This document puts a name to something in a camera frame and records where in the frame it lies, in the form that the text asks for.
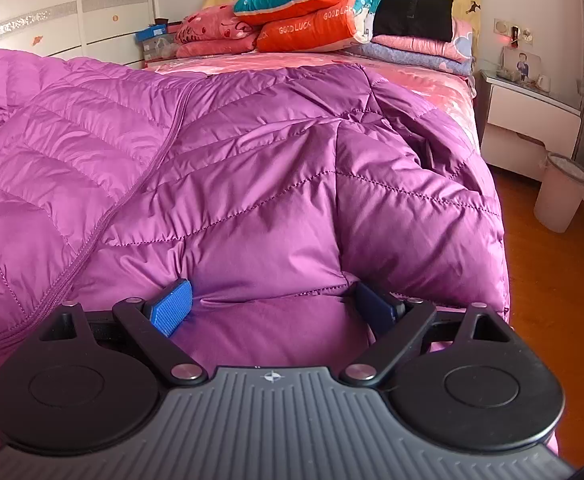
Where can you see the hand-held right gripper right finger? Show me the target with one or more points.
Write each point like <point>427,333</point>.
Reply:
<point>374,307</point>

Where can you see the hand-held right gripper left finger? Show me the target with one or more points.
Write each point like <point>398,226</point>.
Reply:
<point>172,307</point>

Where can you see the purple down jacket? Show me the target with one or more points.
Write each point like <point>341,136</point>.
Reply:
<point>247,160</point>

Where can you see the pink waste bin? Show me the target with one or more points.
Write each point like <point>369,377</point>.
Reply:
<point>557,195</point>

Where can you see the white nightstand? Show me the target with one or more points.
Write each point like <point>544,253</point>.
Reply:
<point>522,110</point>

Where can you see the bed with pink cover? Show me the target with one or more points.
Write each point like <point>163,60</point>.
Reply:
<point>272,62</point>

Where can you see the pink and lavender folded blankets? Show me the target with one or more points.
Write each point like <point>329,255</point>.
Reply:
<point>422,46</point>

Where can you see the white mug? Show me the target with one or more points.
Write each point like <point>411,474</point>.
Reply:
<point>543,82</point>

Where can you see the pink heart print folded blanket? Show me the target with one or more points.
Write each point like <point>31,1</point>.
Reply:
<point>207,25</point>

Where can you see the black cloth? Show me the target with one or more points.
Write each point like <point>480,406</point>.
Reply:
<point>412,15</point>

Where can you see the plugged charger with red light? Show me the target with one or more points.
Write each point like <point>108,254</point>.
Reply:
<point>514,32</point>

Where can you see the photo frame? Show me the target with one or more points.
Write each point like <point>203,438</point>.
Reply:
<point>522,65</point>

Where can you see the white wall socket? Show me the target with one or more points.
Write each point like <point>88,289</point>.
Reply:
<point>502,25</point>
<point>528,35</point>

